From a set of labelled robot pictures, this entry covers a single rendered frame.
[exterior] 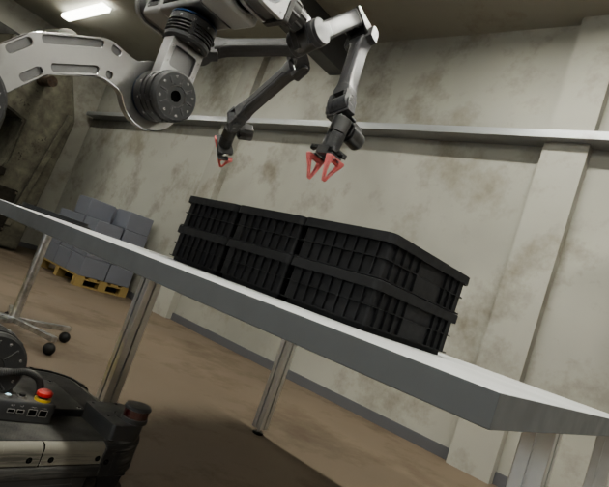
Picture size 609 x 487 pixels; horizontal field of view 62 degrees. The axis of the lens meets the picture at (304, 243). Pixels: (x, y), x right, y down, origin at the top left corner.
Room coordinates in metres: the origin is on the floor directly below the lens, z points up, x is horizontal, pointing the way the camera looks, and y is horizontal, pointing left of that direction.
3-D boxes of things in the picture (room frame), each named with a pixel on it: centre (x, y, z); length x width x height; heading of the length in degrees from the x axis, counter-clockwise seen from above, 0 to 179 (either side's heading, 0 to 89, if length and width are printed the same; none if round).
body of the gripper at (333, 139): (1.47, 0.02, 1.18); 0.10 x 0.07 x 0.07; 44
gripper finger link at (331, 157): (1.46, 0.02, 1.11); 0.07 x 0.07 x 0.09; 44
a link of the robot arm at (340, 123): (1.47, 0.01, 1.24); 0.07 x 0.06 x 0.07; 137
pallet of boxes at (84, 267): (6.43, 2.47, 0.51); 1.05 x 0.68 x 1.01; 49
